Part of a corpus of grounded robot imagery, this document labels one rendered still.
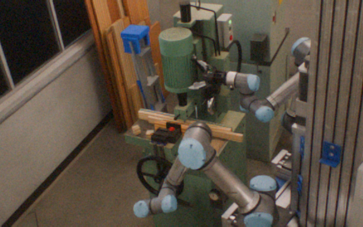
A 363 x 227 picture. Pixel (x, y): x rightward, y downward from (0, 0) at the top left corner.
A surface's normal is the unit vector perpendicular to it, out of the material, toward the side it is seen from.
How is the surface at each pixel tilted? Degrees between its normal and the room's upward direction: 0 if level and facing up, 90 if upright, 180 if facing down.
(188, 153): 84
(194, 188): 90
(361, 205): 90
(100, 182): 0
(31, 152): 90
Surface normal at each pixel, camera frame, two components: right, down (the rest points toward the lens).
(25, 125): 0.92, 0.15
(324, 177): -0.62, 0.48
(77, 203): -0.09, -0.83
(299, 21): -0.39, 0.54
